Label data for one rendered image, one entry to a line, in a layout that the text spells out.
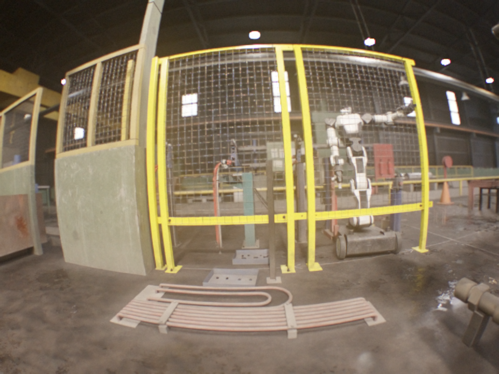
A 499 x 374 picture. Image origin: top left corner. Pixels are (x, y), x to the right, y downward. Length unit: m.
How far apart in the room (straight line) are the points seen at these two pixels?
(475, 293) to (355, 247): 1.18
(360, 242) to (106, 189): 2.11
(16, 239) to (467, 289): 3.46
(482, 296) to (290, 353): 0.82
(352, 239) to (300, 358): 1.20
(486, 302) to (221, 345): 1.11
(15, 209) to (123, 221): 1.52
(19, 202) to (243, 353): 2.62
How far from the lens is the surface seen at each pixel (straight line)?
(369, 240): 1.94
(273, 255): 1.53
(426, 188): 2.18
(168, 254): 1.85
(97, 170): 1.96
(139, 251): 1.79
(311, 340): 1.05
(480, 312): 1.10
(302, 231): 2.44
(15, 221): 2.86
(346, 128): 2.37
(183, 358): 1.00
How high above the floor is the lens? 0.70
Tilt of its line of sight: 2 degrees down
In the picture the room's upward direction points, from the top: 3 degrees counter-clockwise
